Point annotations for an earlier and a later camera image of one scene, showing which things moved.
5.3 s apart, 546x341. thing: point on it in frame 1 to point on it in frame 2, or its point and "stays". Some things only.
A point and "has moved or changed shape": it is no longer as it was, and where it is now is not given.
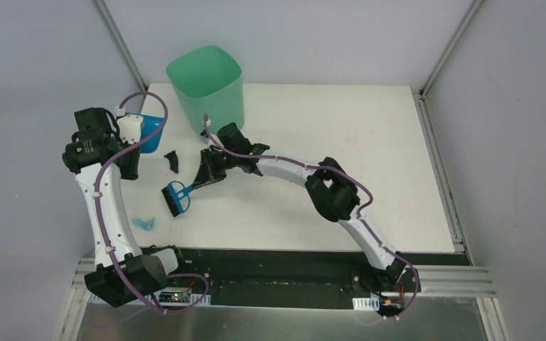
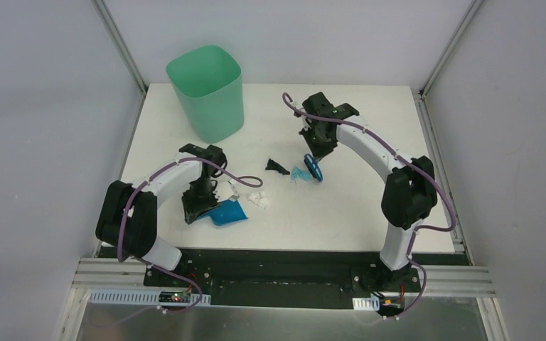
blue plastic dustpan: (151, 124) to (228, 211)
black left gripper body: (129, 160) to (200, 202)
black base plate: (299, 278) stays
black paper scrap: (173, 160) has moved or changed shape
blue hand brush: (175, 197) has moved or changed shape
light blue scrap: (148, 224) has moved or changed shape
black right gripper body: (220, 162) to (320, 146)
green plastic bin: (208, 81) stays
